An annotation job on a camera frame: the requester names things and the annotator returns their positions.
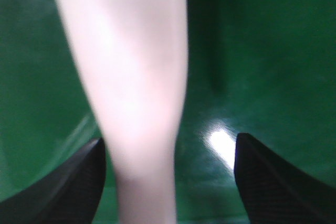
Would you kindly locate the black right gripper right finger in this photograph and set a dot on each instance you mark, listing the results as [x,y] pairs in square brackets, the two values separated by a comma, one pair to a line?
[274,191]

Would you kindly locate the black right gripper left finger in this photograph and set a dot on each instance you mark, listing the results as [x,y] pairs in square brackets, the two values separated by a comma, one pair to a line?
[69,194]

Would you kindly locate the pink hand broom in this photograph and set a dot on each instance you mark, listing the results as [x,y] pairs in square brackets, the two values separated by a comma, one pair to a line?
[131,56]

